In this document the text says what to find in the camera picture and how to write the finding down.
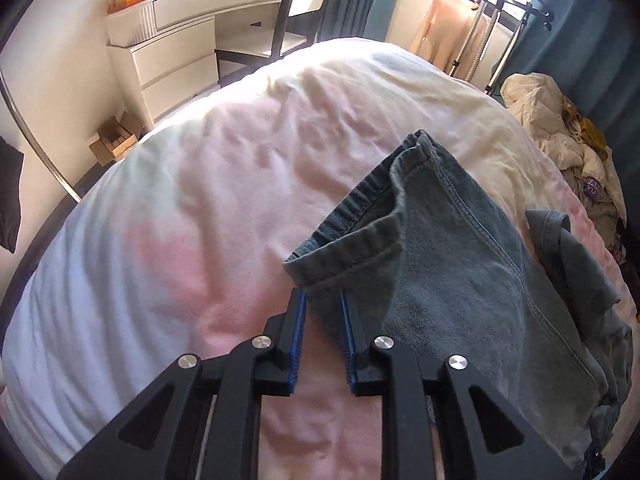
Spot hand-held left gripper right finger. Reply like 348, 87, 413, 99
340, 290, 586, 480

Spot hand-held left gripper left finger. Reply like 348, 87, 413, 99
55, 287, 307, 480

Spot blue denim jeans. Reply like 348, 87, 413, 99
282, 129, 616, 466

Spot grey denim garment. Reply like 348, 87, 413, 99
525, 209, 636, 413

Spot pile of light clothes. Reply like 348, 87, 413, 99
542, 130, 629, 222

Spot pastel patterned duvet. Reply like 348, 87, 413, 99
0, 36, 640, 480

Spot cardboard box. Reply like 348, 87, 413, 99
89, 110, 147, 167

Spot white backed chair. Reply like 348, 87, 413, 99
214, 0, 342, 87

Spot cream dressing table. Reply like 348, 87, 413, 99
102, 0, 292, 129

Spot white down jacket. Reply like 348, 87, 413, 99
501, 72, 576, 171

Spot mustard yellow garment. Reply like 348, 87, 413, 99
562, 97, 612, 157

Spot black hanging cloth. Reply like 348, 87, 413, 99
0, 135, 25, 255

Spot peach sweater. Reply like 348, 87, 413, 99
409, 0, 494, 82

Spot metal rack bar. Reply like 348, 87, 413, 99
0, 67, 84, 205

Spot narrow teal curtain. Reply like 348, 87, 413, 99
320, 0, 426, 54

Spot wide teal curtain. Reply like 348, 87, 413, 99
500, 0, 640, 211

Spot garment steamer stand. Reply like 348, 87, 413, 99
450, 0, 556, 97

